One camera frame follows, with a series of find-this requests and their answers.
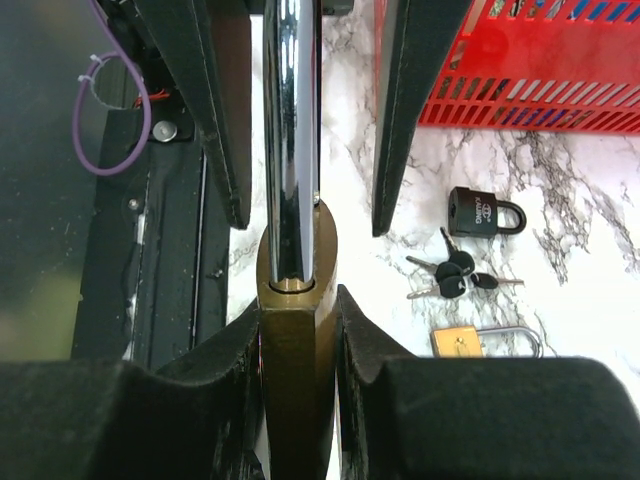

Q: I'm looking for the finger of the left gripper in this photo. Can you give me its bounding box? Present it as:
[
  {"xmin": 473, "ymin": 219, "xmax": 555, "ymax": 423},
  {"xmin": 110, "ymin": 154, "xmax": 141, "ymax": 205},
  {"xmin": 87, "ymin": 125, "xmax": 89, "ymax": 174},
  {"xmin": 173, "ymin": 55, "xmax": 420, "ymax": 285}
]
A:
[
  {"xmin": 371, "ymin": 0, "xmax": 471, "ymax": 237},
  {"xmin": 136, "ymin": 1, "xmax": 251, "ymax": 230}
]

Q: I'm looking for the black padlock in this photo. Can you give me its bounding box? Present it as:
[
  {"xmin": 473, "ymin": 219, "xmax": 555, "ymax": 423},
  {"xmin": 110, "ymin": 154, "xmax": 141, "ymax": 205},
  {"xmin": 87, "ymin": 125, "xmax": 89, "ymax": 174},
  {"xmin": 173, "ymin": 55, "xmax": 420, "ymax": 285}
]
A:
[{"xmin": 447, "ymin": 186, "xmax": 527, "ymax": 239}]

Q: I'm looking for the black mounting rail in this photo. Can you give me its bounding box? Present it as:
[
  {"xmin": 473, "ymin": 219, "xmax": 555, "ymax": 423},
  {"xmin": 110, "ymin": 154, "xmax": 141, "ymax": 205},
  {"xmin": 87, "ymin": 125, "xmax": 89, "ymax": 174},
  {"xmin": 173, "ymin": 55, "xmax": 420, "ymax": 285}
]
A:
[{"xmin": 69, "ymin": 0, "xmax": 231, "ymax": 371}]

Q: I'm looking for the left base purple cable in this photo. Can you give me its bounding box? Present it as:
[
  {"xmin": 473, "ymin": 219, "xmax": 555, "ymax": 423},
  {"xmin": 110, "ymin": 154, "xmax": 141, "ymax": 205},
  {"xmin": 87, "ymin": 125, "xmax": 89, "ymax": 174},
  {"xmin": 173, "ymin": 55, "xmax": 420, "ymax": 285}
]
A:
[{"xmin": 72, "ymin": 0, "xmax": 169, "ymax": 177}]

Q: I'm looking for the brass padlock with keys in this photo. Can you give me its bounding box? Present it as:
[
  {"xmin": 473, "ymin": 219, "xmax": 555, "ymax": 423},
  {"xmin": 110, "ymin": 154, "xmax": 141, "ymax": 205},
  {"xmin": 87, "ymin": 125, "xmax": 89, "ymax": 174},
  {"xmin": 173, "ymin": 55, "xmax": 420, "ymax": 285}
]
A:
[{"xmin": 430, "ymin": 326, "xmax": 544, "ymax": 358}]

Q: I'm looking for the red plastic basket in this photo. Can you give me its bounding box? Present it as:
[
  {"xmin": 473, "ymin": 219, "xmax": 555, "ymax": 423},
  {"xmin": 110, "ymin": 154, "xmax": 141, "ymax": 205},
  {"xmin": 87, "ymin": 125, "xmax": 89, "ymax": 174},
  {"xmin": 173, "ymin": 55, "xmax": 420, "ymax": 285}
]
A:
[{"xmin": 409, "ymin": 1, "xmax": 639, "ymax": 135}]

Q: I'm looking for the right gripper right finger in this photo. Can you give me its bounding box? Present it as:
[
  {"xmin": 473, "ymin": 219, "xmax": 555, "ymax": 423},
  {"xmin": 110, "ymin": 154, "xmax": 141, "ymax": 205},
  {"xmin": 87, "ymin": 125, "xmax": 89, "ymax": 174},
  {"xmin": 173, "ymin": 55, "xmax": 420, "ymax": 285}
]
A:
[{"xmin": 337, "ymin": 287, "xmax": 639, "ymax": 479}]

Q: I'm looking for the black key bunch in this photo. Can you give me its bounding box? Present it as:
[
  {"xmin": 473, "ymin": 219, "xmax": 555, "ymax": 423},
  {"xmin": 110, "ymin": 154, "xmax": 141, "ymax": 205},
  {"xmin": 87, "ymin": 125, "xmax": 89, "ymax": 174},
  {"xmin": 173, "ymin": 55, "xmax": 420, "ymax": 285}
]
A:
[{"xmin": 406, "ymin": 227, "xmax": 525, "ymax": 300}]

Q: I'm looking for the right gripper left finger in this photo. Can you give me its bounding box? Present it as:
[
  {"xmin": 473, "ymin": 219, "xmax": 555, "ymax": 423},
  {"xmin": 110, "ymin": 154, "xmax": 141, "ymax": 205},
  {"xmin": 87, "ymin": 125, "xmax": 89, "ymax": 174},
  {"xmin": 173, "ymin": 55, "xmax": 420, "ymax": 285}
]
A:
[{"xmin": 1, "ymin": 304, "xmax": 260, "ymax": 479}]

